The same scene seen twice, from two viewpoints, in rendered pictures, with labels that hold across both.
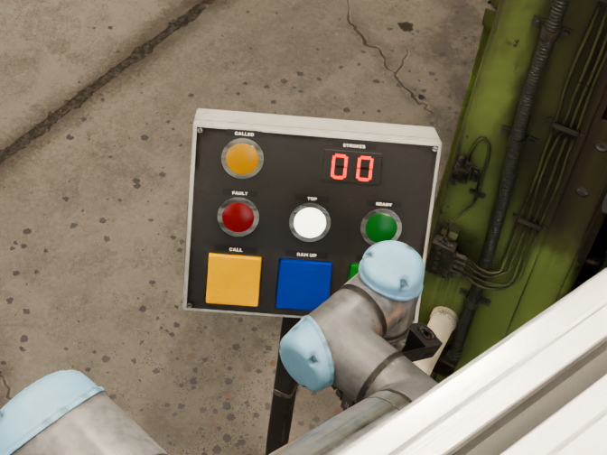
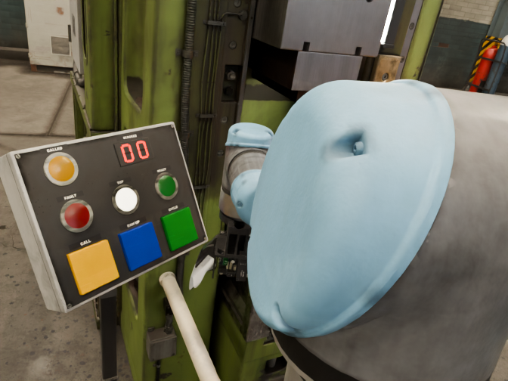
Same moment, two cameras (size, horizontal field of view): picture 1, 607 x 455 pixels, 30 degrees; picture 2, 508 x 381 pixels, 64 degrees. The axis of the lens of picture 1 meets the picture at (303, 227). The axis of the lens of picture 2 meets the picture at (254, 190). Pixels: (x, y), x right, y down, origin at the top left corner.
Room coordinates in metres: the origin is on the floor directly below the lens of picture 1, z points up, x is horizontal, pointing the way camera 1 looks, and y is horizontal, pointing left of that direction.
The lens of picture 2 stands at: (0.39, 0.36, 1.49)
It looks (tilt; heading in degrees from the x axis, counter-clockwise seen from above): 26 degrees down; 310
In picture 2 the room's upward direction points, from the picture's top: 9 degrees clockwise
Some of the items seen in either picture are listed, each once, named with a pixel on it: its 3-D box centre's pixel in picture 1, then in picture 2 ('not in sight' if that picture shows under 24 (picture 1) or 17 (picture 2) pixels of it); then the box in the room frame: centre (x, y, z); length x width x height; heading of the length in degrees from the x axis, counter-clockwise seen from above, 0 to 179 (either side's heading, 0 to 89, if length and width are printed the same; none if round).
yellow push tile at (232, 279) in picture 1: (233, 279); (93, 266); (0.96, 0.09, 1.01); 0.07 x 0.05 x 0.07; 95
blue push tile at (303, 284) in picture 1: (303, 283); (140, 246); (0.97, -0.01, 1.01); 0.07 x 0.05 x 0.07; 95
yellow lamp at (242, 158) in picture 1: (242, 158); (61, 168); (1.05, 0.10, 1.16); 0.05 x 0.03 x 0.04; 70
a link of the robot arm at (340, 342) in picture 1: (341, 348); (268, 189); (0.72, -0.06, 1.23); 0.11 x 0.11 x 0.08; 53
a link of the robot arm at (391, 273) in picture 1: (386, 290); (247, 160); (0.80, -0.11, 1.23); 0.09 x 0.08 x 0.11; 143
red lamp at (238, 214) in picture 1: (238, 217); (76, 215); (1.00, 0.09, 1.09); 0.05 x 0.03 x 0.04; 70
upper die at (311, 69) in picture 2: not in sight; (287, 56); (1.17, -0.63, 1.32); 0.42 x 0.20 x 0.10; 160
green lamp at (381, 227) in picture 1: (381, 227); (166, 186); (1.02, -0.11, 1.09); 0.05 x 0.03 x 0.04; 70
